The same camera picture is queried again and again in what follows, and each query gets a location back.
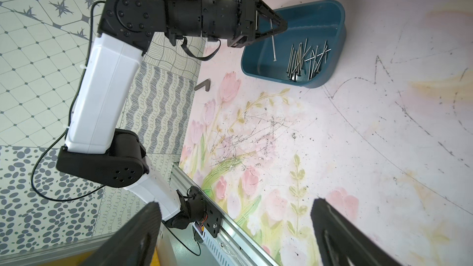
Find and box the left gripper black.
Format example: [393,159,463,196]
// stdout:
[161,0,288,48]

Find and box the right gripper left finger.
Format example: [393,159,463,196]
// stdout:
[82,202,161,266]

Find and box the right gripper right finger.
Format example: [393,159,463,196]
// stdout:
[310,198,399,266]

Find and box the bent steel nail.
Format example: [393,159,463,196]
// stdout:
[304,49,331,62]

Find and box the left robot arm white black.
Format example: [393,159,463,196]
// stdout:
[57,0,288,229]

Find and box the steel nail beside box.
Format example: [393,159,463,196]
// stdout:
[269,19,277,62]

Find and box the teal plastic storage box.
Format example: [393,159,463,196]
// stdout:
[241,0,347,88]

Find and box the dark metal hex key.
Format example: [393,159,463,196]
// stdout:
[194,79,211,92]

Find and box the aluminium mounting rail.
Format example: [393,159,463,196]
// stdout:
[171,163,277,266]

